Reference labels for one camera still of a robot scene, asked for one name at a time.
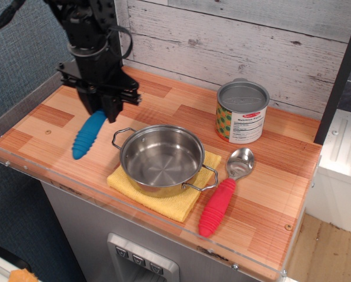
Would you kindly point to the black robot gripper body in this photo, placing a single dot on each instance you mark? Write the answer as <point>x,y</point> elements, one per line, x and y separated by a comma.
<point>101,71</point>

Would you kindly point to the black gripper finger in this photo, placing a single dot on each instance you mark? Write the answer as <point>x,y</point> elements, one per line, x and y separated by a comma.
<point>112,105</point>
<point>89,98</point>

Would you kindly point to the blue handled metal fork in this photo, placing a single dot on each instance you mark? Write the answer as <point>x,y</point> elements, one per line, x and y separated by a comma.
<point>87,135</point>

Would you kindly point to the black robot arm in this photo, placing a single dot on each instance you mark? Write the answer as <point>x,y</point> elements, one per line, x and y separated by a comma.
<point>94,41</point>

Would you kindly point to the stainless steel pot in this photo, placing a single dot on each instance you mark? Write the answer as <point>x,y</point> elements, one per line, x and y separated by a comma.
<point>164,160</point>

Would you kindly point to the yellow cloth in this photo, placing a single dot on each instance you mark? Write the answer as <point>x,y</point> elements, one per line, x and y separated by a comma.
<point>175,207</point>

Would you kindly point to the grey toy kitchen cabinet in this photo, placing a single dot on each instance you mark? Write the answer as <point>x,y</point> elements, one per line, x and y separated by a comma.
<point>87,225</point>

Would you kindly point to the toy food can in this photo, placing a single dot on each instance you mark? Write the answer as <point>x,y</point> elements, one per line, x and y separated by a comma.
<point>240,112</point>

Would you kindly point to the silver dispenser panel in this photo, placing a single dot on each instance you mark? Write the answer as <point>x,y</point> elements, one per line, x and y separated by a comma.
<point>133,262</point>

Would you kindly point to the orange cloth object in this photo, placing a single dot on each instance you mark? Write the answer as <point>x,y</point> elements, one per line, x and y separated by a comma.
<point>22,275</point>

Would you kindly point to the white cabinet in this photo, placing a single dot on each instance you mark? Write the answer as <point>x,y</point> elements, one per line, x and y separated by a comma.
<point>329,197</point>

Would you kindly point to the red handled metal spoon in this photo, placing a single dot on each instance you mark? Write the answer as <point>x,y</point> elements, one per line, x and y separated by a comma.
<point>239,165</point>

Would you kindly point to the dark grey right post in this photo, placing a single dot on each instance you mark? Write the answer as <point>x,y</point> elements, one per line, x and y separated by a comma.
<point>335,96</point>

